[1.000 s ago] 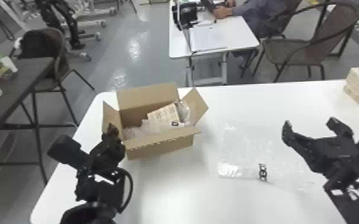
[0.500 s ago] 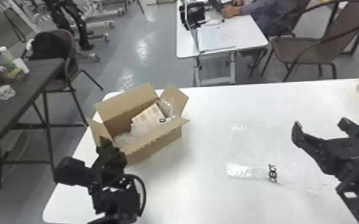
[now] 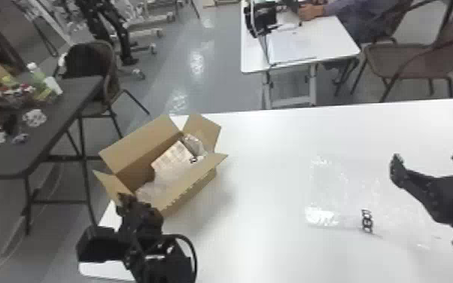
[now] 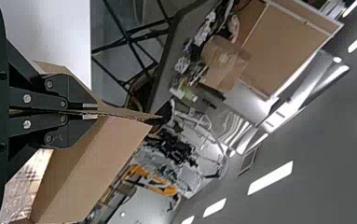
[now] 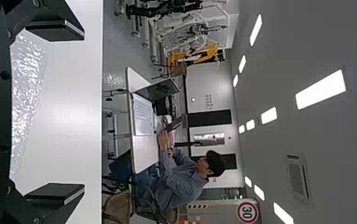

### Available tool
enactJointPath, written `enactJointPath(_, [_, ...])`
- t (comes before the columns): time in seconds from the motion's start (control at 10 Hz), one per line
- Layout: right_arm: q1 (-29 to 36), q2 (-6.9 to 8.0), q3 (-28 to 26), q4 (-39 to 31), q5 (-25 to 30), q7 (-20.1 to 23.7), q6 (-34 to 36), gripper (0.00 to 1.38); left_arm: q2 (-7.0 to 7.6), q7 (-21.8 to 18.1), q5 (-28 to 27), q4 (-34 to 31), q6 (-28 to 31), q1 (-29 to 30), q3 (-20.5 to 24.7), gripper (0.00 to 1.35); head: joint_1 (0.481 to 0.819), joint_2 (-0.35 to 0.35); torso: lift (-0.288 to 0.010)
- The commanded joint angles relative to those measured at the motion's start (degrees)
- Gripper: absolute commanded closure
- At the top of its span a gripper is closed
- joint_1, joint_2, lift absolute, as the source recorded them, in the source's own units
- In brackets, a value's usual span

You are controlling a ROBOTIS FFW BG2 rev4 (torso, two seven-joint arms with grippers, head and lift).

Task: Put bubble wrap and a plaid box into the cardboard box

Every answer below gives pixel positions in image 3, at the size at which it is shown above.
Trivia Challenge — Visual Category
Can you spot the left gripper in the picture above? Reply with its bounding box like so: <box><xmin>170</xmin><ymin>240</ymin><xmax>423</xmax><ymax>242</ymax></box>
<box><xmin>116</xmin><ymin>193</ymin><xmax>174</xmax><ymax>260</ymax></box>

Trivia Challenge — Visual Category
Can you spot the clear plastic bag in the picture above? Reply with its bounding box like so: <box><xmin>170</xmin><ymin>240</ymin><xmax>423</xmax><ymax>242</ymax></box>
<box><xmin>136</xmin><ymin>133</ymin><xmax>211</xmax><ymax>208</ymax></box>
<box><xmin>304</xmin><ymin>156</ymin><xmax>424</xmax><ymax>240</ymax></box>

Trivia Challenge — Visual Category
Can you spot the black part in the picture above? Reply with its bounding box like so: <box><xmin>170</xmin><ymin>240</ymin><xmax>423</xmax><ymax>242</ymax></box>
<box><xmin>360</xmin><ymin>208</ymin><xmax>375</xmax><ymax>234</ymax></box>

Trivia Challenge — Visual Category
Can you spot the brown chair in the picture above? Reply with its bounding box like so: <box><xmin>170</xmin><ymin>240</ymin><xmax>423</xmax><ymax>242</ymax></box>
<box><xmin>368</xmin><ymin>0</ymin><xmax>453</xmax><ymax>45</ymax></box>
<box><xmin>350</xmin><ymin>0</ymin><xmax>453</xmax><ymax>104</ymax></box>

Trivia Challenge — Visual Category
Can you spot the dark side table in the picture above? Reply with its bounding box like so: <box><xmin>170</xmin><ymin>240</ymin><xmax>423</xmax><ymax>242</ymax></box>
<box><xmin>0</xmin><ymin>74</ymin><xmax>106</xmax><ymax>238</ymax></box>

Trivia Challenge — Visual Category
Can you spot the dark chair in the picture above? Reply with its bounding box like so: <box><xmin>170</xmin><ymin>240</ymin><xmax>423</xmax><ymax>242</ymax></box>
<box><xmin>53</xmin><ymin>39</ymin><xmax>151</xmax><ymax>140</ymax></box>

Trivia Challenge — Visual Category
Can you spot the clear bottle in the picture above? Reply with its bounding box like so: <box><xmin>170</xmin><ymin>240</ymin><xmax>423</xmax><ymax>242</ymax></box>
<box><xmin>26</xmin><ymin>62</ymin><xmax>48</xmax><ymax>93</ymax></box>

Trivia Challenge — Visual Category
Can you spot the white side table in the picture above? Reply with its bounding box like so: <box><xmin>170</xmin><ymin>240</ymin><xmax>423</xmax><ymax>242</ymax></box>
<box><xmin>240</xmin><ymin>0</ymin><xmax>362</xmax><ymax>111</ymax></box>

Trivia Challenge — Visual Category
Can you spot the person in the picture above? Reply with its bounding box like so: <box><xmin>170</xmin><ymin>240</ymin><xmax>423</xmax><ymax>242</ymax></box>
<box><xmin>296</xmin><ymin>0</ymin><xmax>414</xmax><ymax>45</ymax></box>

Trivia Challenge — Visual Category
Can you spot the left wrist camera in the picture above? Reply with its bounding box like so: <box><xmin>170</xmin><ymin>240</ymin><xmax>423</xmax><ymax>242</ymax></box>
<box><xmin>75</xmin><ymin>225</ymin><xmax>129</xmax><ymax>264</ymax></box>

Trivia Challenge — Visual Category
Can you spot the black cable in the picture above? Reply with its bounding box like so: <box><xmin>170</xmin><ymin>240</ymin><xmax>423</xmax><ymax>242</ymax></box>
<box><xmin>162</xmin><ymin>233</ymin><xmax>199</xmax><ymax>283</ymax></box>

